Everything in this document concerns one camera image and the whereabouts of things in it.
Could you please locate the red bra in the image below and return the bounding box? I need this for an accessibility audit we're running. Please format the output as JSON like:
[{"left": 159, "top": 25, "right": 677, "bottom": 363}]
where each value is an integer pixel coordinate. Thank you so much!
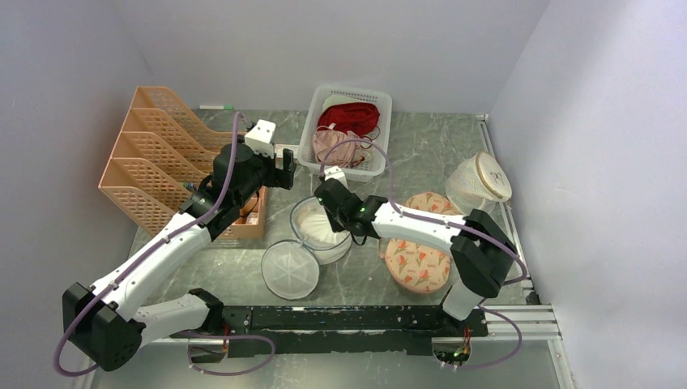
[{"left": 316, "top": 102, "right": 381, "bottom": 137}]

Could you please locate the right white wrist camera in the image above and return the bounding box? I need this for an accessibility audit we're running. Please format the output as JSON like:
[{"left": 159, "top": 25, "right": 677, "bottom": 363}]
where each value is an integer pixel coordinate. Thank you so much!
[{"left": 323, "top": 166, "right": 348, "bottom": 188}]

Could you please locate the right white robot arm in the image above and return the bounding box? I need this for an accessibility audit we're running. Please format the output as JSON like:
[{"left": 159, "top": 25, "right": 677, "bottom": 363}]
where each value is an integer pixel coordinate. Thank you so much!
[{"left": 314, "top": 178, "right": 518, "bottom": 336}]

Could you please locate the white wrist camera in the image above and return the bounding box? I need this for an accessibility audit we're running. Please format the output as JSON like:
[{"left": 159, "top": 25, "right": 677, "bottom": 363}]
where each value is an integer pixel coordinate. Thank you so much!
[
  {"left": 244, "top": 119, "right": 276, "bottom": 159},
  {"left": 323, "top": 166, "right": 348, "bottom": 188}
]

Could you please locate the white mesh laundry bag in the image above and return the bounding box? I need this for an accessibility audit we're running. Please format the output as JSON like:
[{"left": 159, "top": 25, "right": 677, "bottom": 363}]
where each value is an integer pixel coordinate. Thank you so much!
[{"left": 261, "top": 196, "right": 352, "bottom": 301}]

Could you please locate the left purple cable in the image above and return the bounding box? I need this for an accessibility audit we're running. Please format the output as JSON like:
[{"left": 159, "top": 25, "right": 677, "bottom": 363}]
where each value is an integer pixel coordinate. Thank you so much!
[{"left": 52, "top": 111, "right": 277, "bottom": 378}]

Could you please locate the aluminium frame rail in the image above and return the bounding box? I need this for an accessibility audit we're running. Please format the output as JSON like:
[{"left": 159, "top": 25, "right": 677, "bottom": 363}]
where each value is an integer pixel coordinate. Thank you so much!
[{"left": 475, "top": 113, "right": 578, "bottom": 389}]

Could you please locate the white bra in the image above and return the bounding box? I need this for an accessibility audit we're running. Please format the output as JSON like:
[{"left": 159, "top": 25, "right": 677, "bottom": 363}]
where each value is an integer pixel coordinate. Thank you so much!
[{"left": 297, "top": 212, "right": 348, "bottom": 249}]

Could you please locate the pink bra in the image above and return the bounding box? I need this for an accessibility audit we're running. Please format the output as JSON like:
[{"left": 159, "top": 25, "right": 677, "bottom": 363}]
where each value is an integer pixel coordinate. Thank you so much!
[{"left": 312, "top": 130, "right": 369, "bottom": 169}]

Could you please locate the small white cardboard box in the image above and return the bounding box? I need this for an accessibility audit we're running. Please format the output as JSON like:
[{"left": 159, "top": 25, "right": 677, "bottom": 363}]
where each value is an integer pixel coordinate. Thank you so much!
[{"left": 275, "top": 143, "right": 299, "bottom": 159}]

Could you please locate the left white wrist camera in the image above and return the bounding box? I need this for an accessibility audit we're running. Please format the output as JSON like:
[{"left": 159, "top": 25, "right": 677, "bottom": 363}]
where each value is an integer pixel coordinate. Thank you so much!
[{"left": 244, "top": 119, "right": 276, "bottom": 159}]

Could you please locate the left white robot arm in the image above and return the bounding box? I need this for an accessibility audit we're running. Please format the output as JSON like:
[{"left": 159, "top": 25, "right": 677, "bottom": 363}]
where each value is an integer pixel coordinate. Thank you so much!
[{"left": 53, "top": 142, "right": 296, "bottom": 377}]

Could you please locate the green white marker pen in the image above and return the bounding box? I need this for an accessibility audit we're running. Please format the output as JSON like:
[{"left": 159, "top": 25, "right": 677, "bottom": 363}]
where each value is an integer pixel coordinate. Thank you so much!
[{"left": 198, "top": 105, "right": 234, "bottom": 111}]

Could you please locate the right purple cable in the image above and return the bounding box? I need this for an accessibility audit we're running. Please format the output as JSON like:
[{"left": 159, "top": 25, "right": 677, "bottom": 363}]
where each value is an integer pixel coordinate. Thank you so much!
[{"left": 318, "top": 138, "right": 530, "bottom": 371}]

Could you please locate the white plastic basket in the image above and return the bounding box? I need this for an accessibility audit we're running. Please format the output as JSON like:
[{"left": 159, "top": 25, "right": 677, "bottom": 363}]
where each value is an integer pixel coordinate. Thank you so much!
[{"left": 297, "top": 84, "right": 392, "bottom": 182}]

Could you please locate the purple cable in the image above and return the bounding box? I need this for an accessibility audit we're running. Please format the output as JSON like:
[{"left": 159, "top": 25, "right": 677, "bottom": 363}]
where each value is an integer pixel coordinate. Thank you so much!
[
  {"left": 52, "top": 111, "right": 277, "bottom": 378},
  {"left": 318, "top": 138, "right": 530, "bottom": 371}
]

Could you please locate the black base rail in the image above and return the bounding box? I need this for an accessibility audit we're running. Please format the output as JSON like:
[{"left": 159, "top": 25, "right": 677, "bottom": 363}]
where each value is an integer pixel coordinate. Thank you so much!
[{"left": 222, "top": 305, "right": 489, "bottom": 360}]

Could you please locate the orange plastic file organizer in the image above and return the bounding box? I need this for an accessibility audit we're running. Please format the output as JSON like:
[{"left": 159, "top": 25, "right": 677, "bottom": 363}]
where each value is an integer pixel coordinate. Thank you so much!
[{"left": 98, "top": 86, "right": 270, "bottom": 241}]

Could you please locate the small beige mesh bag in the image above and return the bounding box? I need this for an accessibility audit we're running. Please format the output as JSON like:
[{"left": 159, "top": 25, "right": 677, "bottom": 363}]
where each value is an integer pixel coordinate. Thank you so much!
[{"left": 444, "top": 151, "right": 512, "bottom": 215}]

